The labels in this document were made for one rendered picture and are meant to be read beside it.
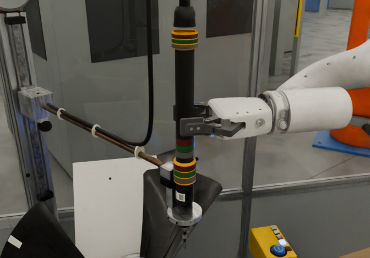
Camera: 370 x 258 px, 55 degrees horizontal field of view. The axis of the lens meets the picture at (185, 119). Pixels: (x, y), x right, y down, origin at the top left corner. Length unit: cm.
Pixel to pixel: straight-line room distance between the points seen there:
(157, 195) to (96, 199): 25
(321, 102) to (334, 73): 12
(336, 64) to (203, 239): 117
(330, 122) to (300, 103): 7
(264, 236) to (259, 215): 47
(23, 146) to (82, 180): 25
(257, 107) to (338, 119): 16
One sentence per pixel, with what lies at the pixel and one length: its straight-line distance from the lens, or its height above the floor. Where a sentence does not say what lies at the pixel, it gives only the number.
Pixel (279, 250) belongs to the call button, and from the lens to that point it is 126.
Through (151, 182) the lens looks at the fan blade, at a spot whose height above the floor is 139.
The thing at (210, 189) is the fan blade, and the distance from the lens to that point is 90.
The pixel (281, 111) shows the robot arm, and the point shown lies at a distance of 67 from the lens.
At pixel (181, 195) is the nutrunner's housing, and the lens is 70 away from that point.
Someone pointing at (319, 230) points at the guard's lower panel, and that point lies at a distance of 199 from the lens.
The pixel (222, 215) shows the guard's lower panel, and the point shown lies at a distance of 170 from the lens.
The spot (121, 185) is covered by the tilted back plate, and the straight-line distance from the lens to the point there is 114.
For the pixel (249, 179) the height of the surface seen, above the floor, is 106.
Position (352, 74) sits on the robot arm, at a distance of 78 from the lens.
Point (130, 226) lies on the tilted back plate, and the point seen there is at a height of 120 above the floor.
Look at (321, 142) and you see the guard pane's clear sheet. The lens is 173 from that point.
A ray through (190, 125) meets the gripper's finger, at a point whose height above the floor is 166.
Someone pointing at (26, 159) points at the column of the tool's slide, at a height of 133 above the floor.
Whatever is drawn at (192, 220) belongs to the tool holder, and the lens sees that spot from 72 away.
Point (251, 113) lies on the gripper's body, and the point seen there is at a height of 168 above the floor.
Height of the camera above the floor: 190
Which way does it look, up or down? 22 degrees down
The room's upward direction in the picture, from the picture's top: straight up
